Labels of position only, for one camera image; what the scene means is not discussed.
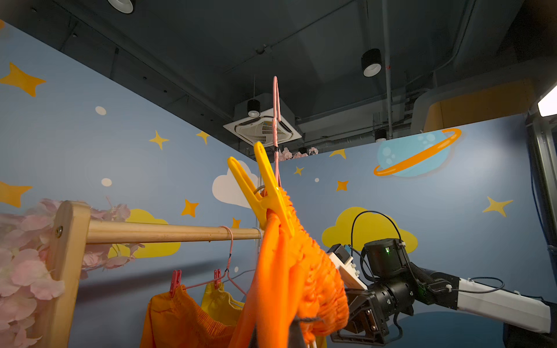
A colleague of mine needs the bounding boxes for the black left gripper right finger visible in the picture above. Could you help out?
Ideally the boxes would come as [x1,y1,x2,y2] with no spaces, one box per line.
[287,317,307,348]

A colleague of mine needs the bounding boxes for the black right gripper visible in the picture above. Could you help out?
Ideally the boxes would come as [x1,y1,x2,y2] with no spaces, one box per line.
[330,289,403,347]

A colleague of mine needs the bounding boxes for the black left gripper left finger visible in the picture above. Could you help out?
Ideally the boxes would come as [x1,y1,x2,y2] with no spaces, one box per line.
[248,326,259,348]

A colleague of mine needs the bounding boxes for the dark orange shorts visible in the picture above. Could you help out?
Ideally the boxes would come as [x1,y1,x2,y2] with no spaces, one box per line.
[229,193,350,347]

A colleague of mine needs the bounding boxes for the pink wire hanger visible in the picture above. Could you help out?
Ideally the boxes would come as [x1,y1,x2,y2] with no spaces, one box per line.
[272,75,281,187]
[211,226,263,300]

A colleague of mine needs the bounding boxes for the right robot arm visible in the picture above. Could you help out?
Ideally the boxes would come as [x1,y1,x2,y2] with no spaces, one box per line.
[322,208,556,347]

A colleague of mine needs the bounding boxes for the yellow shorts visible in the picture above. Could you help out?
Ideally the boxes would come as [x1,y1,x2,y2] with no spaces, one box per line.
[201,283,245,326]

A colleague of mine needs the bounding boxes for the red clothespin on yellow shorts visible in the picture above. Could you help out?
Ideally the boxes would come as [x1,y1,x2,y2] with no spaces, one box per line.
[213,269,223,290]

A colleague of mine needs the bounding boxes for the light orange shorts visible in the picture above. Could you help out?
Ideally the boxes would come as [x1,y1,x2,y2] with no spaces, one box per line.
[140,286,235,348]

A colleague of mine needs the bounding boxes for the red clothespin on orange shorts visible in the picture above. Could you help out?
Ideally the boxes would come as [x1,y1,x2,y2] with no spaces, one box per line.
[169,270,182,298]

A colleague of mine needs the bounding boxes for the wooden clothes rack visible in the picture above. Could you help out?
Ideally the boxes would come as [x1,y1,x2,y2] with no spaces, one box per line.
[32,201,262,347]

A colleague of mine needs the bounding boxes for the pink cherry blossom tree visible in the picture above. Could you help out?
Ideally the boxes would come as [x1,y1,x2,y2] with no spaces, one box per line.
[1,199,144,347]

